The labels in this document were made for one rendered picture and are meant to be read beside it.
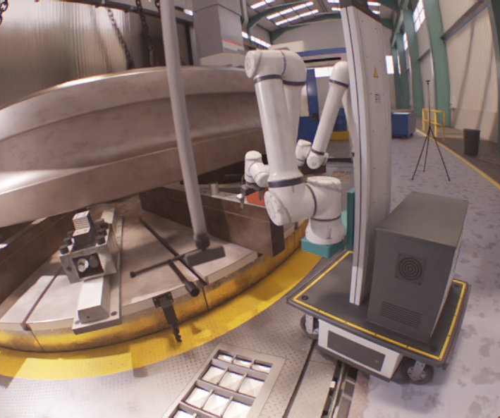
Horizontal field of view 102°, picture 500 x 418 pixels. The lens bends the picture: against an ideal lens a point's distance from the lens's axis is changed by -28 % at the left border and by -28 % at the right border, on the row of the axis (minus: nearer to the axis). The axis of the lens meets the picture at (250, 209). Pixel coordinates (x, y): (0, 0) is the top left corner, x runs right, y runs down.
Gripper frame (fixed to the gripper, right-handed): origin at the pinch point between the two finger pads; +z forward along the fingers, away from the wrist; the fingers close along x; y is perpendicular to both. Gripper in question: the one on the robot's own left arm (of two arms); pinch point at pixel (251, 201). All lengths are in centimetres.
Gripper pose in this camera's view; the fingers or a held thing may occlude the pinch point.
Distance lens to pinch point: 170.4
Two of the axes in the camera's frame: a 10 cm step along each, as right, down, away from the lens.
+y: -5.9, -5.6, 5.8
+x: -8.0, 3.9, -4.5
